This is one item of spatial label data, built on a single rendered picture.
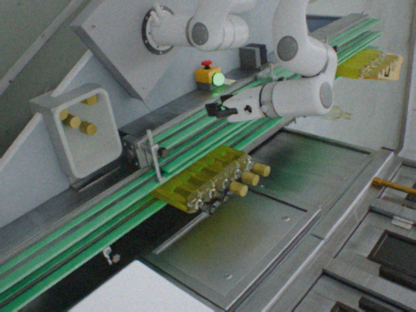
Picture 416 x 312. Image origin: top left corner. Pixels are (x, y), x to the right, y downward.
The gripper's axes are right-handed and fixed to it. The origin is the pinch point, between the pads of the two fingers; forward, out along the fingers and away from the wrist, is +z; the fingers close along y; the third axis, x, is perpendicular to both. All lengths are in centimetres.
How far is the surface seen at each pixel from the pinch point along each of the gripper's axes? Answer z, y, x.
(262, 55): 36, 66, -1
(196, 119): 29.9, 16.1, -9.2
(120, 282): 26, -32, -37
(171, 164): 28.4, 0.1, -16.9
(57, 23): 91, 13, 40
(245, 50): 40, 61, 3
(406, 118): 178, 591, -242
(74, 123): 36.4, -20.1, 6.0
